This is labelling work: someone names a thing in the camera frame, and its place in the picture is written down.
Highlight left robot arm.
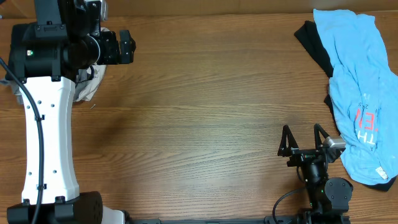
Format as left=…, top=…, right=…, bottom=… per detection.
left=2, top=0, right=136, bottom=224

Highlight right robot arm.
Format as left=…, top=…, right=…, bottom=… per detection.
left=272, top=124, right=353, bottom=224

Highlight light blue t-shirt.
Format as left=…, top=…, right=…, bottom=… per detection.
left=313, top=9, right=397, bottom=185

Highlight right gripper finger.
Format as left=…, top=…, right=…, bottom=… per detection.
left=313, top=123, right=330, bottom=149
left=277, top=125, right=299, bottom=156

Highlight grey folded shorts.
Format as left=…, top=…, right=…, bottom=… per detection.
left=1, top=78, right=24, bottom=105

